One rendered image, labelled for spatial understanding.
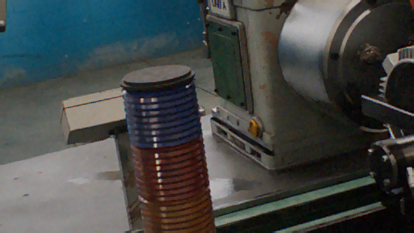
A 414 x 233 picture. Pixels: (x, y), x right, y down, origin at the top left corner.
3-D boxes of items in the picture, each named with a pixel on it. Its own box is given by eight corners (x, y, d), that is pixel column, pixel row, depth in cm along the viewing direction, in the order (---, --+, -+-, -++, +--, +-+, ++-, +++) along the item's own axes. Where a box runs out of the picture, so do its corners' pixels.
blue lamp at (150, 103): (188, 120, 66) (181, 69, 65) (213, 137, 61) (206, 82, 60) (121, 135, 65) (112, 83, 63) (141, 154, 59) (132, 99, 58)
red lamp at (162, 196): (195, 169, 68) (188, 120, 66) (220, 190, 62) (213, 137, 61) (129, 185, 66) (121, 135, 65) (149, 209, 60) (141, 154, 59)
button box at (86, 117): (171, 121, 124) (162, 91, 125) (179, 107, 117) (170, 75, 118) (66, 146, 118) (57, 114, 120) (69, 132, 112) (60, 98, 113)
